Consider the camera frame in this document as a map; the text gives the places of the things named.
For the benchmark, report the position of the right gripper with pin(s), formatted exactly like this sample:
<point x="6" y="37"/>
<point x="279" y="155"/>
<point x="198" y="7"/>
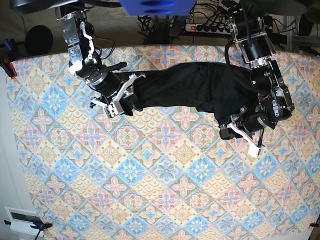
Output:
<point x="117" y="96"/>

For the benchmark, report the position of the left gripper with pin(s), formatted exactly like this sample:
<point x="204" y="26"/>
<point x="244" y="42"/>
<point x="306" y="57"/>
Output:
<point x="249" y="124"/>

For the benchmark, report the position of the black t-shirt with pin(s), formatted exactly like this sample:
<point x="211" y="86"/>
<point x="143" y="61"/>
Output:
<point x="215" y="88"/>

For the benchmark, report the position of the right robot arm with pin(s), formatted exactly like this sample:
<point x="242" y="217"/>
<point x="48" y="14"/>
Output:
<point x="84" y="61"/>

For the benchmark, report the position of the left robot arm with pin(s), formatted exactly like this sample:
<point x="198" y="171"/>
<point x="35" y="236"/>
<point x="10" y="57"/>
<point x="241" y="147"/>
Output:
<point x="264" y="98"/>

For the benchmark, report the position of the patterned tablecloth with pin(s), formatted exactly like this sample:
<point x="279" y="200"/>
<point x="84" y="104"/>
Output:
<point x="164" y="173"/>

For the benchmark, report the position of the black round stool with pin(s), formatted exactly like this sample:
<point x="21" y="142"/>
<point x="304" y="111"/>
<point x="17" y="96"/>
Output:
<point x="39" y="40"/>

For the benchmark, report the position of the white power strip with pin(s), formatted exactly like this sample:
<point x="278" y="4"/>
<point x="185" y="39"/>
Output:
<point x="211" y="29"/>

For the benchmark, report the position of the orange clamp lower right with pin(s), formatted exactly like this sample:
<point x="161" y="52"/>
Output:
<point x="314" y="225"/>

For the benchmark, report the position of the orange black clamp upper left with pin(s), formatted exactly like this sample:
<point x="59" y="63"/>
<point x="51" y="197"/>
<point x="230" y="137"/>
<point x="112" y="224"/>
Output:
<point x="8" y="67"/>

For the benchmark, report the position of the orange black clamp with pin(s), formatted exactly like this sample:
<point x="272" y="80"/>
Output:
<point x="8" y="67"/>
<point x="34" y="225"/>

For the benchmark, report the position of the blue clamp far left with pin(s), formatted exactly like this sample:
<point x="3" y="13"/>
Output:
<point x="10" y="45"/>

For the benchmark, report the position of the orange black clamp lower left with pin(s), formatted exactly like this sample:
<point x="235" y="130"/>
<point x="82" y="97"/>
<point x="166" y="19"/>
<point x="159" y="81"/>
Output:
<point x="34" y="225"/>

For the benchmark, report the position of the white floor box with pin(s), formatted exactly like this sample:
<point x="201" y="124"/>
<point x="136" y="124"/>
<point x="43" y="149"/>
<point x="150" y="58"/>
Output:
<point x="21" y="221"/>

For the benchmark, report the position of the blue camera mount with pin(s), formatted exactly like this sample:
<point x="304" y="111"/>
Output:
<point x="157" y="7"/>

